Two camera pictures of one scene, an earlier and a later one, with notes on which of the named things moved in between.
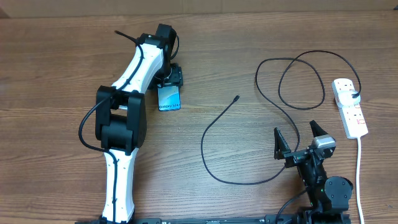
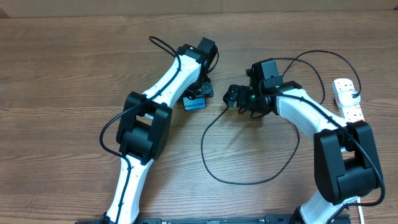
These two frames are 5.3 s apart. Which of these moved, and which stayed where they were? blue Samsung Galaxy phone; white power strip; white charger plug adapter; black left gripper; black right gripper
Moved: black right gripper; blue Samsung Galaxy phone; black left gripper
Stayed: white power strip; white charger plug adapter
